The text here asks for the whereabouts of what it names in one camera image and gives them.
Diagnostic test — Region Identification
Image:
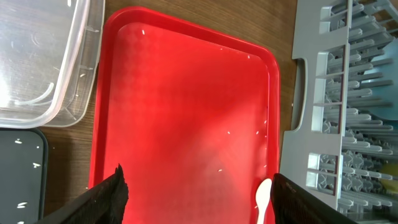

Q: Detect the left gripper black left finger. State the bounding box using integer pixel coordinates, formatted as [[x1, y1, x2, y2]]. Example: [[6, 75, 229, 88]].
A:
[[37, 166, 128, 224]]

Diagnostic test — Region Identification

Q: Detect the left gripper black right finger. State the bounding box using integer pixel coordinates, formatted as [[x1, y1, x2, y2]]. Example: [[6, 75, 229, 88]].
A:
[[271, 174, 356, 224]]

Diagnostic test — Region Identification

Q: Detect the white plastic spoon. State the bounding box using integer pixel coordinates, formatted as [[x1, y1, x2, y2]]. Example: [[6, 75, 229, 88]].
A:
[[255, 179, 272, 224]]

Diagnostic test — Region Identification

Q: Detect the yellow plastic cup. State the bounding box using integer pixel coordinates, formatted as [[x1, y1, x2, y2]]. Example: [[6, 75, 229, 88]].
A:
[[381, 161, 398, 194]]

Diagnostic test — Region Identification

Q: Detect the light blue plate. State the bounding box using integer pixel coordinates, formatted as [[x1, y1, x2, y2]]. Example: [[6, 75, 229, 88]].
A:
[[360, 39, 397, 121]]

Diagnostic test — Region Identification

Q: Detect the grey dishwasher rack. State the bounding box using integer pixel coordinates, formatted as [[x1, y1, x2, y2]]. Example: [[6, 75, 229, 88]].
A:
[[280, 0, 397, 223]]

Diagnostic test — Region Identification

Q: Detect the black waste bin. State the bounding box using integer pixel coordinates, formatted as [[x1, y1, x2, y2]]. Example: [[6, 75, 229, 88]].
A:
[[1, 128, 49, 224]]

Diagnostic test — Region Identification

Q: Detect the red plastic tray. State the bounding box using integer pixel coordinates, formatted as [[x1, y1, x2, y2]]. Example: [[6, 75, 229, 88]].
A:
[[89, 7, 280, 224]]

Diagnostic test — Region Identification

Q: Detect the clear plastic bin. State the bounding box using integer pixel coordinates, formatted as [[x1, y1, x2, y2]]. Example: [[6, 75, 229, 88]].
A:
[[1, 0, 105, 129]]

